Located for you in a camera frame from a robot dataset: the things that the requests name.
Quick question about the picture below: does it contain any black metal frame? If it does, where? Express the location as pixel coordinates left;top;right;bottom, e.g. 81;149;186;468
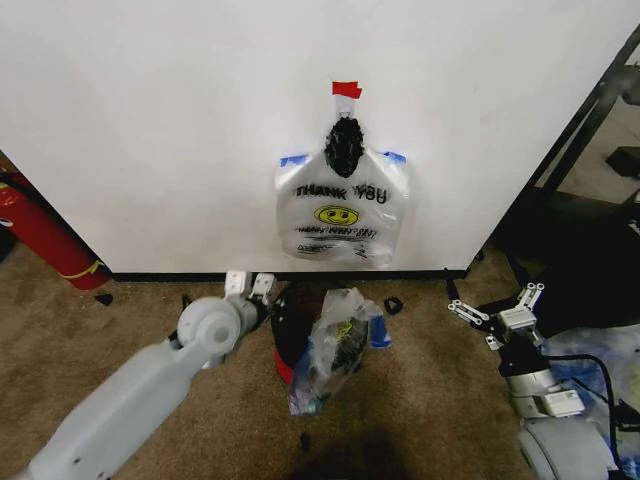
474;22;640;271

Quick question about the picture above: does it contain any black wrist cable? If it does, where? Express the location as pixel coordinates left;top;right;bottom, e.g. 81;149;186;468
542;352;640;431

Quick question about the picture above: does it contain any red tape strip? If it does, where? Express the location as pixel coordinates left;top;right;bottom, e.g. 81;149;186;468
331;79;364;100

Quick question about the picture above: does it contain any clear wall hook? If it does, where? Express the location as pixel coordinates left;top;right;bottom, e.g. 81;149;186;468
334;96;360;120

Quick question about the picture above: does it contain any clear bag full of rubbish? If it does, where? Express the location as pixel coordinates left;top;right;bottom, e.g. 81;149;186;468
286;286;392;418

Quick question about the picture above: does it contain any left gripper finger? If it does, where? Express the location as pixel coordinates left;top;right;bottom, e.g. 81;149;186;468
251;272;277;305
224;269;251;301

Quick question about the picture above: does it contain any white thank you garbage bag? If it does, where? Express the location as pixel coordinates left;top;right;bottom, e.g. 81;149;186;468
273;112;411;271

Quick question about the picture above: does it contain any dark box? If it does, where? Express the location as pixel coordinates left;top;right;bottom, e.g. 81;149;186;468
605;144;640;177

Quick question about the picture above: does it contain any clear plastic sheet pile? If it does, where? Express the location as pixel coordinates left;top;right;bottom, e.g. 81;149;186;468
542;322;640;476

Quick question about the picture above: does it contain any red cylinder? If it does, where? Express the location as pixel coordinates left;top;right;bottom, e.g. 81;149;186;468
0;172;110;291

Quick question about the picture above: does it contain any black and red trash bin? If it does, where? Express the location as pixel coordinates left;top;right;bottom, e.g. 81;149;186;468
269;282;351;385

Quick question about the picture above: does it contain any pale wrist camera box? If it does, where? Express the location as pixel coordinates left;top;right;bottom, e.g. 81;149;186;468
498;307;535;332

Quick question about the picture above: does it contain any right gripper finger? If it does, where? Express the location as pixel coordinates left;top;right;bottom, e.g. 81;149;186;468
514;279;546;315
443;275;496;327

